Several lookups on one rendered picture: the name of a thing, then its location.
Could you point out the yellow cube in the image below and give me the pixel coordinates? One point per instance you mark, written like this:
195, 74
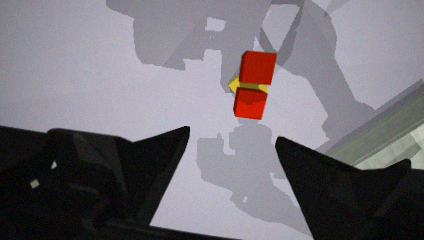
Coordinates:
234, 83

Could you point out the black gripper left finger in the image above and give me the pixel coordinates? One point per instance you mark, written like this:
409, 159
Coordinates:
143, 170

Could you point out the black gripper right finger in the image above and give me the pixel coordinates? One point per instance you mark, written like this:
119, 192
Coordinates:
339, 201

